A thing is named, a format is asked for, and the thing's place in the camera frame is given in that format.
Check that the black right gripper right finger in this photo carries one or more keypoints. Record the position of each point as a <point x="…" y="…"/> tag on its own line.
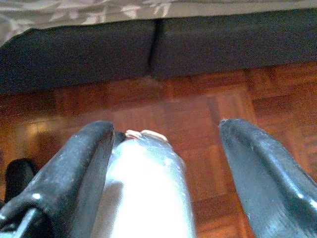
<point x="270" y="188"/>

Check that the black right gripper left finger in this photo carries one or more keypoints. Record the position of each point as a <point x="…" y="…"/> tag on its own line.
<point x="74" y="173"/>

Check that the left robot leg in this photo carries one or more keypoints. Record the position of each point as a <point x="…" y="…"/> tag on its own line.
<point x="18" y="178"/>

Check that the dark fabric bed frame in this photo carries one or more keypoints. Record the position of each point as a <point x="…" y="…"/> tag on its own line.
<point x="210" y="44"/>

